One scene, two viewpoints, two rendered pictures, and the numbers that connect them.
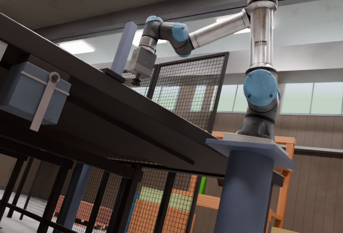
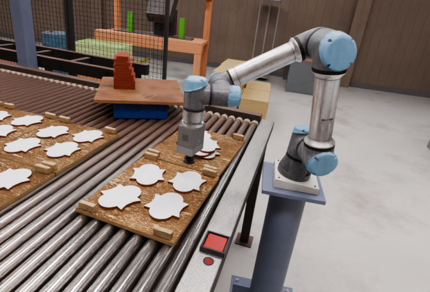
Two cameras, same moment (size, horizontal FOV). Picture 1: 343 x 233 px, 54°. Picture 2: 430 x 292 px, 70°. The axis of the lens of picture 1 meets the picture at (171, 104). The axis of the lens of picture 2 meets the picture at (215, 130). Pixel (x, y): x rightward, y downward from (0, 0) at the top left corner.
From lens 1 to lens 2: 1.29 m
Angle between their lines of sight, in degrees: 52
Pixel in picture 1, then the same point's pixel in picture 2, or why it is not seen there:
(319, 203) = (225, 0)
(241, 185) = (290, 216)
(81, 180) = not seen: hidden behind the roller
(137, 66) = (192, 152)
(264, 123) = not seen: hidden behind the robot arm
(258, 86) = (323, 168)
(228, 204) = (279, 228)
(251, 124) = (299, 170)
